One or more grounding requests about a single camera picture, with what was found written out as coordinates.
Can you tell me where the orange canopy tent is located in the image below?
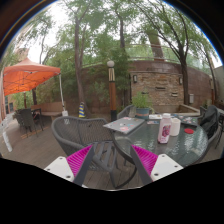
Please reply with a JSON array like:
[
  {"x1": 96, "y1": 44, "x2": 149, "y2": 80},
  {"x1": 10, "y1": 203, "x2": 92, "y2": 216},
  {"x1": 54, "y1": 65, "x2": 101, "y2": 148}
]
[{"x1": 2, "y1": 57, "x2": 64, "y2": 116}]

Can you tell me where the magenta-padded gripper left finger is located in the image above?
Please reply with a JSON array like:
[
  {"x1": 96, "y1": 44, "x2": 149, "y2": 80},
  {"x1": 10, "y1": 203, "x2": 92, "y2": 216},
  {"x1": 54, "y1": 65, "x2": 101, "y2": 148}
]
[{"x1": 44, "y1": 144, "x2": 96, "y2": 187}]

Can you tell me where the globe lamp post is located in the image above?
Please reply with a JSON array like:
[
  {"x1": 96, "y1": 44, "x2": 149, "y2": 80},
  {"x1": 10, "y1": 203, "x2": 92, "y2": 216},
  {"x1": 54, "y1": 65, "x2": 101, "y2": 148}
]
[{"x1": 106, "y1": 59, "x2": 118, "y2": 122}]

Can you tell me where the dark-trunked tree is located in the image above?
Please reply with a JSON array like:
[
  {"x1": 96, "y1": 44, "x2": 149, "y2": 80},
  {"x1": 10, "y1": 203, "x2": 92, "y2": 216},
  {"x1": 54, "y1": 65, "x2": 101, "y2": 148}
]
[{"x1": 133, "y1": 0, "x2": 218, "y2": 106}]

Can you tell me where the blue yellow striped cone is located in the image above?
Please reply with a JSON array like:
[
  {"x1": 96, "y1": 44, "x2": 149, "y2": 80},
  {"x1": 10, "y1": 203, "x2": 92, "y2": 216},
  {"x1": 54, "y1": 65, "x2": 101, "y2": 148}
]
[{"x1": 78, "y1": 101, "x2": 87, "y2": 119}]

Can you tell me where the tall slim tree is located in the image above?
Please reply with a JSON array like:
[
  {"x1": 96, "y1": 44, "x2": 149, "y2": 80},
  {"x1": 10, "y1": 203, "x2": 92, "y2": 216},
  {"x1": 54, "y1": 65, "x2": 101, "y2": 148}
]
[{"x1": 59, "y1": 0, "x2": 111, "y2": 116}]

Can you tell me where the black laptop with stickers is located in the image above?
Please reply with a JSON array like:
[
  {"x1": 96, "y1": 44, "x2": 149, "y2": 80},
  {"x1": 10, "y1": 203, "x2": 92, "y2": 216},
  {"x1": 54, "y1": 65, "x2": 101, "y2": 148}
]
[{"x1": 173, "y1": 114, "x2": 199, "y2": 128}]

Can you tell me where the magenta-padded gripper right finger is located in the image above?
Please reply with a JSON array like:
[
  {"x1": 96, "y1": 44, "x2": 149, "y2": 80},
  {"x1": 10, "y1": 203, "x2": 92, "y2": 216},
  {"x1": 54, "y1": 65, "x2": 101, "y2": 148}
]
[{"x1": 129, "y1": 144, "x2": 184, "y2": 186}]

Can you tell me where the group of dark chairs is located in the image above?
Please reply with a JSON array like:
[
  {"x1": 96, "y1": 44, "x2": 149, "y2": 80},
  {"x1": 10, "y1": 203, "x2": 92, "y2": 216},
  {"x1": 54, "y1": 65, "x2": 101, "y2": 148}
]
[{"x1": 13, "y1": 108, "x2": 44, "y2": 136}]

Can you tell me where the green plant in teal pot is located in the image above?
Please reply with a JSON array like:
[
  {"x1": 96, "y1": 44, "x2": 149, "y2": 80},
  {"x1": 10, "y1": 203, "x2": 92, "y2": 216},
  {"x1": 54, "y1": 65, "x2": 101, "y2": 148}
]
[{"x1": 131, "y1": 88, "x2": 154, "y2": 120}]

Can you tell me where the pink juice bottle white cap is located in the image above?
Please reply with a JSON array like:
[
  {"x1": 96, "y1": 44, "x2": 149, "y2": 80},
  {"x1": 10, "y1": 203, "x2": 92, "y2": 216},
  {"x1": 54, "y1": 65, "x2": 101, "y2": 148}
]
[{"x1": 157, "y1": 113, "x2": 173, "y2": 145}]

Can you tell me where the wooden bench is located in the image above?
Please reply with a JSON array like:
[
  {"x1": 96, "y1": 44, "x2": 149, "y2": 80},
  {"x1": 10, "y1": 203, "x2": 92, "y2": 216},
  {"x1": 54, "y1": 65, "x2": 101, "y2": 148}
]
[{"x1": 30, "y1": 101, "x2": 66, "y2": 123}]

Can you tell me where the grey laptop with stickers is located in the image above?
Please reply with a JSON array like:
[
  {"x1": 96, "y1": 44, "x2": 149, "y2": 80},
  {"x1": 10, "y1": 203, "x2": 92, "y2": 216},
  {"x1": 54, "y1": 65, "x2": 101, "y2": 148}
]
[{"x1": 102, "y1": 116, "x2": 146, "y2": 136}]

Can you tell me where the white textured cup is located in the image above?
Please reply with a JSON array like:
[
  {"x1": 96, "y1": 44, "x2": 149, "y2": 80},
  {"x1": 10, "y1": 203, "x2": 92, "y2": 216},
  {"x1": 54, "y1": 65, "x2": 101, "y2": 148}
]
[{"x1": 169, "y1": 117, "x2": 181, "y2": 137}]

